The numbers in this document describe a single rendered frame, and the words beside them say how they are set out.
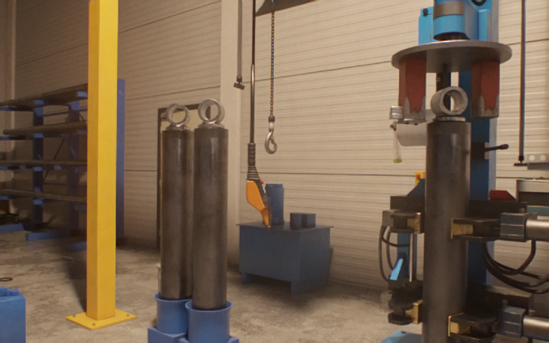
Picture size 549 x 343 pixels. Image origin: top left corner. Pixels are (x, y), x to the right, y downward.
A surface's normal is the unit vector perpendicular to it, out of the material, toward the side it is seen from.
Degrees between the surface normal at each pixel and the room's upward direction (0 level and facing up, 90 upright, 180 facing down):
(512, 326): 90
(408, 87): 90
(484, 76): 90
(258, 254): 90
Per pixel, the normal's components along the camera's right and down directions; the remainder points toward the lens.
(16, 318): 0.66, 0.02
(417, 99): 0.05, 0.02
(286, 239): -0.64, 0.00
